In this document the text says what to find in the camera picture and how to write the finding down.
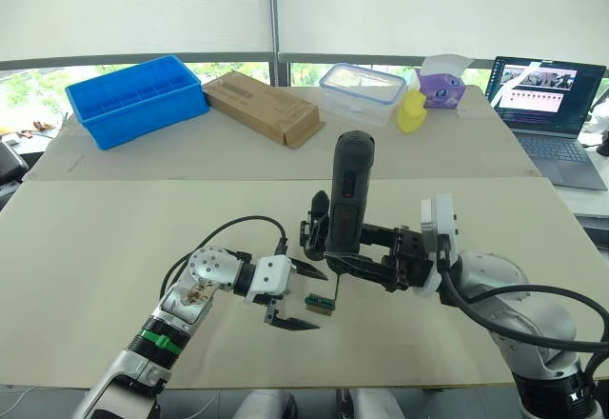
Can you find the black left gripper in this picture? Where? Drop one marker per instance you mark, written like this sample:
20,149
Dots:
271,298

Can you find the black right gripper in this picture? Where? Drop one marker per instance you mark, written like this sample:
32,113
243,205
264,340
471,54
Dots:
409,257

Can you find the black electric screwdriver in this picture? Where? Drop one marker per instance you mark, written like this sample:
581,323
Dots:
351,190

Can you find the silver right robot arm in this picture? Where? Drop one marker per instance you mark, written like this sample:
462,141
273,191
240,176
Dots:
523,314

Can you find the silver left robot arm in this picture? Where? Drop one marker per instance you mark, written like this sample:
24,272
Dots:
157,343

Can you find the yellow plastic piece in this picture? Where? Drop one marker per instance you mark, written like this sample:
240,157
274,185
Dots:
411,112

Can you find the black block under table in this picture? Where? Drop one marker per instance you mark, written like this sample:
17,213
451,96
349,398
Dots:
343,405

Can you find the white rounded shape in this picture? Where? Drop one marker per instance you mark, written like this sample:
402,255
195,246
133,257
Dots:
264,405
378,405

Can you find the brown cardboard box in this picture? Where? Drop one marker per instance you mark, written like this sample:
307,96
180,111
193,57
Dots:
266,107

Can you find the clear container with blue lid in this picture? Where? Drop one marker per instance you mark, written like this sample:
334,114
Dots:
361,93

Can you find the purple tissue box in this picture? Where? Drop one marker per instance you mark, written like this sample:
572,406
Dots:
440,86

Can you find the blue plastic divided bin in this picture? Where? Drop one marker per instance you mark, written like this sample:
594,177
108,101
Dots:
138,100

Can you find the grey open laptop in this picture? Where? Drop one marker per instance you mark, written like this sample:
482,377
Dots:
547,109

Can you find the small black object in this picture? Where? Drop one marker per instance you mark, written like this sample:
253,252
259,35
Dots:
604,146

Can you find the white roller blind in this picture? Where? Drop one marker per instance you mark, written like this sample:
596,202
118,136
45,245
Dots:
133,5
442,5

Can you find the white crumpled object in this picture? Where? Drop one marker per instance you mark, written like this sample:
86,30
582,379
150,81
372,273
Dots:
600,119

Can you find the small red brown items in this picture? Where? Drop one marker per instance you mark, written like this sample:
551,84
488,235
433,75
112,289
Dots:
44,126

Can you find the black rounded device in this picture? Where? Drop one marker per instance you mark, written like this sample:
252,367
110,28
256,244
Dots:
9,164

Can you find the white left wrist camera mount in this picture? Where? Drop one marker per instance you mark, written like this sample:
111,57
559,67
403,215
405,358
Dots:
269,273

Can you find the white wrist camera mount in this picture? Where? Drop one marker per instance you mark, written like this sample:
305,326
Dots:
442,219
269,273

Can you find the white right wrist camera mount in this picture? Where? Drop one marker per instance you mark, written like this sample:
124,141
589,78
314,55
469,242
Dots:
442,219

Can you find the grey window frame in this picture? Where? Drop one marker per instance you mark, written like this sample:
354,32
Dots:
273,24

